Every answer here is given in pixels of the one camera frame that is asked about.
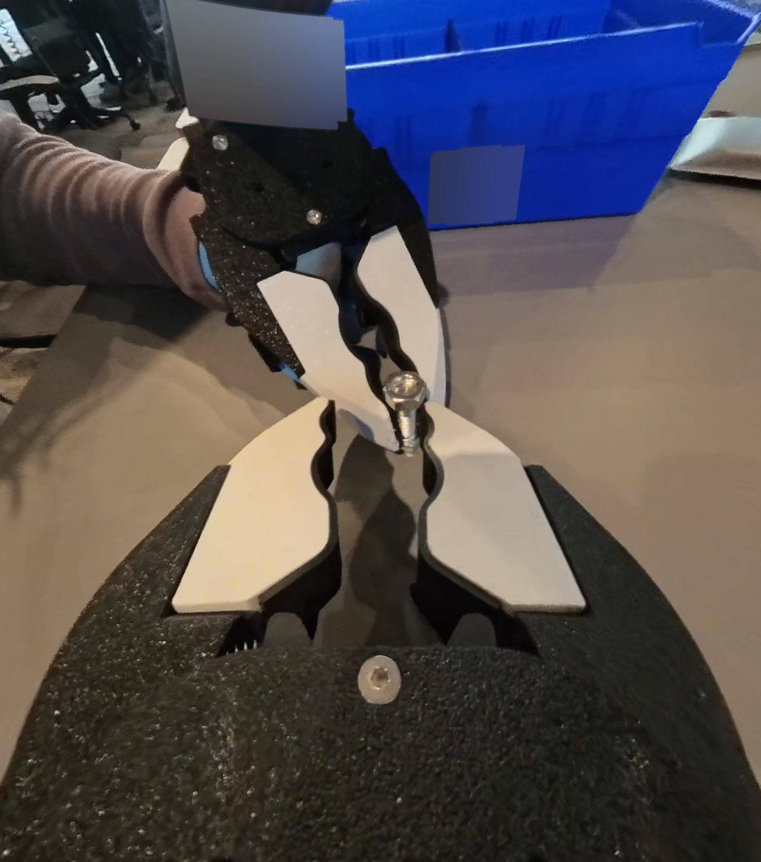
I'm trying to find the person's left forearm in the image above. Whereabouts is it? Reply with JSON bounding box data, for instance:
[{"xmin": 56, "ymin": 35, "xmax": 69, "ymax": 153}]
[{"xmin": 0, "ymin": 88, "xmax": 228, "ymax": 312}]

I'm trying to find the silver hex bolt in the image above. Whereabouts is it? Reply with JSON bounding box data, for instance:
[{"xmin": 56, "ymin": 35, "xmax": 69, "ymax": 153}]
[{"xmin": 383, "ymin": 370, "xmax": 430, "ymax": 459}]

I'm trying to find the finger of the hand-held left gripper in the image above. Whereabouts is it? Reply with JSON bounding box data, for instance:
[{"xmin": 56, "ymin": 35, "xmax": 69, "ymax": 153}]
[
  {"xmin": 258, "ymin": 269, "xmax": 408, "ymax": 453},
  {"xmin": 353, "ymin": 224, "xmax": 452, "ymax": 408}
]

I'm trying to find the black office chair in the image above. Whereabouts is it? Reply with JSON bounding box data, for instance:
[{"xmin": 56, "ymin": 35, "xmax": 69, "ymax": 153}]
[{"xmin": 0, "ymin": 0, "xmax": 167, "ymax": 133}]

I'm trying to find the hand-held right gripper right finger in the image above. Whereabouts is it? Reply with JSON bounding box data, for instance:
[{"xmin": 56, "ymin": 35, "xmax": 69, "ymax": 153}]
[{"xmin": 417, "ymin": 404, "xmax": 586, "ymax": 615}]

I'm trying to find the grey pouch with snap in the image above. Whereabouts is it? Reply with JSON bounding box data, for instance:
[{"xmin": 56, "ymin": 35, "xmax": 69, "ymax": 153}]
[{"xmin": 666, "ymin": 114, "xmax": 761, "ymax": 187}]

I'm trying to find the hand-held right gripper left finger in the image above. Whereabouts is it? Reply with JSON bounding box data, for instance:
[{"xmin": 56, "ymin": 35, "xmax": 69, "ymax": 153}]
[{"xmin": 172, "ymin": 397, "xmax": 342, "ymax": 615}]

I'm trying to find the blue plastic bin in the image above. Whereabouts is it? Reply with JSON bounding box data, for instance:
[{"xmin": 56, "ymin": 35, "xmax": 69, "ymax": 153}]
[{"xmin": 326, "ymin": 0, "xmax": 761, "ymax": 231}]

